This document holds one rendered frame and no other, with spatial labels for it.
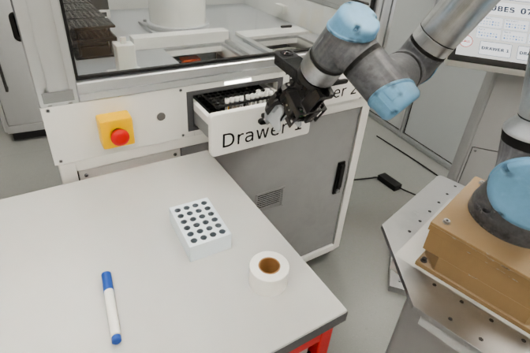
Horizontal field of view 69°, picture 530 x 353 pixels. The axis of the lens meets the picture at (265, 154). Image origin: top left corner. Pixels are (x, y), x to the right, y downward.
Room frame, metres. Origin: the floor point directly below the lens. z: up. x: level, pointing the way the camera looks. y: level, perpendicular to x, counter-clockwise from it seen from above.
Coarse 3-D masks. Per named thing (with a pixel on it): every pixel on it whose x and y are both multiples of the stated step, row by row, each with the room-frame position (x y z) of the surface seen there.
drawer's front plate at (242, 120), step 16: (224, 112) 0.80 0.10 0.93; (240, 112) 0.82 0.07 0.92; (256, 112) 0.84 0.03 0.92; (208, 128) 0.79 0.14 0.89; (224, 128) 0.79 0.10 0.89; (240, 128) 0.82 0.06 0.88; (256, 128) 0.84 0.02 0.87; (288, 128) 0.90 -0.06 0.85; (304, 128) 0.93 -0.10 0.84; (240, 144) 0.82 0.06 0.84; (256, 144) 0.84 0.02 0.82
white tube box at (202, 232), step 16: (176, 208) 0.61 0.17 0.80; (192, 208) 0.61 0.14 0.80; (208, 208) 0.62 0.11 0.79; (176, 224) 0.57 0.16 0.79; (192, 224) 0.56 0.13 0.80; (208, 224) 0.57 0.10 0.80; (224, 224) 0.57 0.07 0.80; (192, 240) 0.53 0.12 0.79; (208, 240) 0.52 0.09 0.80; (224, 240) 0.54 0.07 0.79; (192, 256) 0.50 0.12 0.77
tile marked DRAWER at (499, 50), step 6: (480, 42) 1.26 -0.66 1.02; (486, 42) 1.26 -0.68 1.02; (492, 42) 1.26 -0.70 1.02; (480, 48) 1.25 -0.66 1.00; (486, 48) 1.25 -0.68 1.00; (492, 48) 1.24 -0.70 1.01; (498, 48) 1.24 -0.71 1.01; (504, 48) 1.24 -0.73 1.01; (510, 48) 1.23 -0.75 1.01; (486, 54) 1.23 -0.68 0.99; (492, 54) 1.23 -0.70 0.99; (498, 54) 1.23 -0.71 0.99; (504, 54) 1.22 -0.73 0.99; (510, 54) 1.22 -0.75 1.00
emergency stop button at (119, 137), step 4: (112, 132) 0.74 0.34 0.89; (116, 132) 0.74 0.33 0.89; (120, 132) 0.74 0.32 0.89; (124, 132) 0.74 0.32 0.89; (112, 136) 0.73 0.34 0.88; (116, 136) 0.73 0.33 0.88; (120, 136) 0.74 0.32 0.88; (124, 136) 0.74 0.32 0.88; (128, 136) 0.75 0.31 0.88; (112, 140) 0.73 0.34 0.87; (116, 140) 0.73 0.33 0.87; (120, 140) 0.73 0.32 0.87; (124, 140) 0.74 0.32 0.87; (128, 140) 0.75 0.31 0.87; (116, 144) 0.73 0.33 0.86; (120, 144) 0.74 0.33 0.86; (124, 144) 0.74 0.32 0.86
